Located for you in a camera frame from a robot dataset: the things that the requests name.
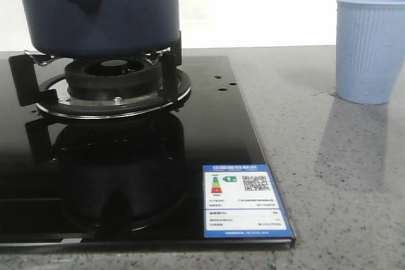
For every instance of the light blue ribbed plastic cup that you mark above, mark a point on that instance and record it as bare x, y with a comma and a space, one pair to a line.
369, 49

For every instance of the black metal pot support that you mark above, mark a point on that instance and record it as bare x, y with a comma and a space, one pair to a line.
52, 97

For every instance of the dark blue cooking pot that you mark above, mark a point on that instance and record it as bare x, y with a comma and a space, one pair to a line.
101, 28

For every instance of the blue white energy label sticker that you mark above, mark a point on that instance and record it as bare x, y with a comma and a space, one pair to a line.
241, 201

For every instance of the black glass gas stove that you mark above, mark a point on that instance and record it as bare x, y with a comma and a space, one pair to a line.
123, 183

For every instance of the black round gas burner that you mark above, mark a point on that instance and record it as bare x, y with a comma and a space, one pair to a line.
103, 80

